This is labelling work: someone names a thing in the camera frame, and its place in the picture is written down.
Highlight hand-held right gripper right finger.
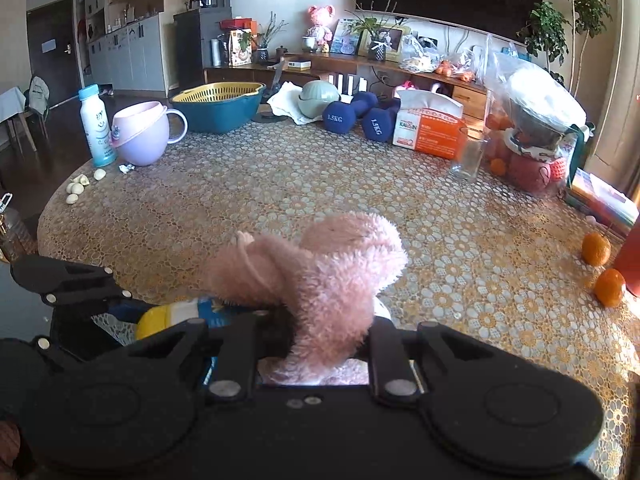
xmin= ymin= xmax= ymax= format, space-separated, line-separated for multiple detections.
xmin=366 ymin=317 xmax=484 ymax=406

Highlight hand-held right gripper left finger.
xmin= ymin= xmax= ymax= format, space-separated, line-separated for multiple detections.
xmin=126 ymin=311 xmax=274 ymax=404

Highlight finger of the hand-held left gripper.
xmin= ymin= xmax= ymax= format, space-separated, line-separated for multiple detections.
xmin=10 ymin=254 xmax=132 ymax=307
xmin=31 ymin=297 xmax=151 ymax=363

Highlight blue bottle with yellow cap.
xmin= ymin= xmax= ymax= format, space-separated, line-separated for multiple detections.
xmin=135 ymin=297 xmax=281 ymax=341

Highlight pink fluffy cloth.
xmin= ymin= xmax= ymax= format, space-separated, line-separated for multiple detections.
xmin=200 ymin=212 xmax=409 ymax=387

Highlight cooking oil bottle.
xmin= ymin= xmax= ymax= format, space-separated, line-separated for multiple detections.
xmin=0 ymin=192 xmax=32 ymax=263

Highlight white milk bottle blue cap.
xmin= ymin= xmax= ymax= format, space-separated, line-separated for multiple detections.
xmin=78 ymin=84 xmax=119 ymax=168

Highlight lavender plastic jug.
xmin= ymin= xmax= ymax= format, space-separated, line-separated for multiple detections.
xmin=110 ymin=101 xmax=189 ymax=167

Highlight dining chair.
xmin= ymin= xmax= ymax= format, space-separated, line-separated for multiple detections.
xmin=19 ymin=74 xmax=52 ymax=137

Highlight clear drinking glass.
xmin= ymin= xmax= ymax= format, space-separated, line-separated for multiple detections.
xmin=449 ymin=127 xmax=489 ymax=184

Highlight orange and white tissue box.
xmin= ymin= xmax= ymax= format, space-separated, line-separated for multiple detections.
xmin=392 ymin=88 xmax=467 ymax=161

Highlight blue dumbbell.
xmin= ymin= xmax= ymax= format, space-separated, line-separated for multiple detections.
xmin=322 ymin=91 xmax=378 ymax=134
xmin=361 ymin=97 xmax=402 ymax=141

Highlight teal basin with yellow colander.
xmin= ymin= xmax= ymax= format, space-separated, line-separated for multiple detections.
xmin=171 ymin=81 xmax=267 ymax=135

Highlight orange tangerine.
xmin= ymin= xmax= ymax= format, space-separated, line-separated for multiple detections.
xmin=581 ymin=232 xmax=612 ymax=267
xmin=593 ymin=268 xmax=627 ymax=308

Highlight white cloth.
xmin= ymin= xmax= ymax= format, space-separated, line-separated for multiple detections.
xmin=267 ymin=81 xmax=323 ymax=126

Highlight dark wooden door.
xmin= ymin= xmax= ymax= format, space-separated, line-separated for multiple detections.
xmin=25 ymin=0 xmax=84 ymax=92

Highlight white cabinet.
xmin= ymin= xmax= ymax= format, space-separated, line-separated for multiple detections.
xmin=87 ymin=12 xmax=169 ymax=97

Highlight grey-green bowl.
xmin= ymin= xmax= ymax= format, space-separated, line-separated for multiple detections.
xmin=298 ymin=80 xmax=342 ymax=120

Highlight stack of books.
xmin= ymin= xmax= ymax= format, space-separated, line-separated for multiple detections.
xmin=564 ymin=167 xmax=640 ymax=241

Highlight clear plastic bag of fruit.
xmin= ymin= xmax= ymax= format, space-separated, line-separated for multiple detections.
xmin=481 ymin=49 xmax=597 ymax=197

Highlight wooden sideboard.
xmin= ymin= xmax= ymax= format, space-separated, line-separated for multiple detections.
xmin=204 ymin=51 xmax=489 ymax=122

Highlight small plant in dark pot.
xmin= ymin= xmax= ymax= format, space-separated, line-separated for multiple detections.
xmin=251 ymin=11 xmax=289 ymax=64

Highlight plastic bags on sideboard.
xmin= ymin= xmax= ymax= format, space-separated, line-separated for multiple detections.
xmin=399 ymin=34 xmax=487 ymax=84

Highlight red box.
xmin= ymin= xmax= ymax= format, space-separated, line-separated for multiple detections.
xmin=219 ymin=18 xmax=259 ymax=36

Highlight pink plush doll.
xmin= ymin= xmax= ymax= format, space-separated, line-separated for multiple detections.
xmin=302 ymin=4 xmax=335 ymax=54

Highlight tall potted tree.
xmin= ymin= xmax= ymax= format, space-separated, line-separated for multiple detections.
xmin=517 ymin=0 xmax=614 ymax=97

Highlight yellow-green picture frame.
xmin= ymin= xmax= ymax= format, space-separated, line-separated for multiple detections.
xmin=357 ymin=25 xmax=412 ymax=64

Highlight small photo frame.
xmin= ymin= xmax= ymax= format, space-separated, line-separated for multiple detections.
xmin=329 ymin=18 xmax=362 ymax=55

